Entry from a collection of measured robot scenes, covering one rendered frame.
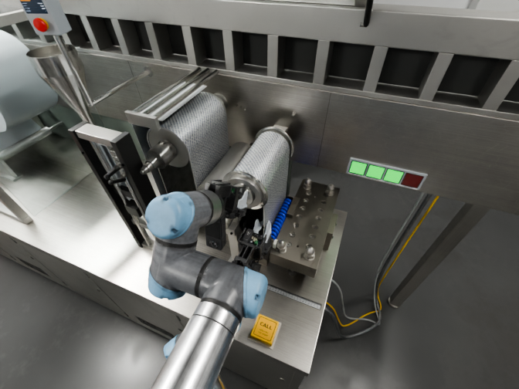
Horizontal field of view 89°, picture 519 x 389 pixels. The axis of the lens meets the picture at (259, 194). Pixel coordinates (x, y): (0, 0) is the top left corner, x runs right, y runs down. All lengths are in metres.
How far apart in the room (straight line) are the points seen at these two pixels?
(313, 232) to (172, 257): 0.60
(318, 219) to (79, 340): 1.71
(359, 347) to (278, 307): 1.05
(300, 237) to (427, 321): 1.39
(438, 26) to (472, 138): 0.33
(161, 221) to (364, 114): 0.69
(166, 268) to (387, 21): 0.76
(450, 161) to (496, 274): 1.73
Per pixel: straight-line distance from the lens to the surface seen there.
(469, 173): 1.04
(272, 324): 0.92
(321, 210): 1.05
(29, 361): 2.31
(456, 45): 0.86
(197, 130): 0.84
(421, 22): 0.84
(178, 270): 0.49
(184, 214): 0.45
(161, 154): 0.79
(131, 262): 1.16
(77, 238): 1.35
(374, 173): 1.03
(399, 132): 0.94
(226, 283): 0.45
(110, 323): 2.14
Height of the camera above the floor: 1.80
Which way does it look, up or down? 46 degrees down
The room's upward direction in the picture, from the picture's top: 1 degrees counter-clockwise
